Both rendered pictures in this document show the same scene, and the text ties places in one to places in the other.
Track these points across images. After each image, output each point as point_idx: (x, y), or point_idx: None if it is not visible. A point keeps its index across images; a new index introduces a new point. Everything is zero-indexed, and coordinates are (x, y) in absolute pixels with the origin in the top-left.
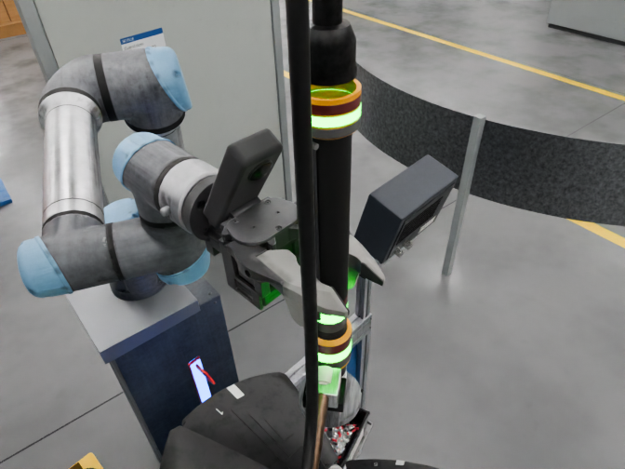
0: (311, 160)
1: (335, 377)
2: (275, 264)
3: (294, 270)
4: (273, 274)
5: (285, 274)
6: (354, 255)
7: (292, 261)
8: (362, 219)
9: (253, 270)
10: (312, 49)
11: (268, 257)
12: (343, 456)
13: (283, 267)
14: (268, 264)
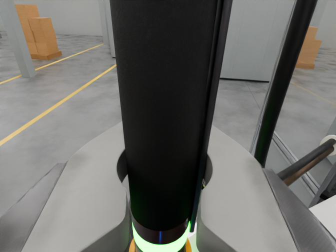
0: None
1: (188, 233)
2: (259, 205)
3: (229, 170)
4: (275, 189)
5: (251, 173)
6: (123, 132)
7: (216, 188)
8: None
9: (328, 232)
10: None
11: (267, 240)
12: None
13: (246, 189)
14: (278, 218)
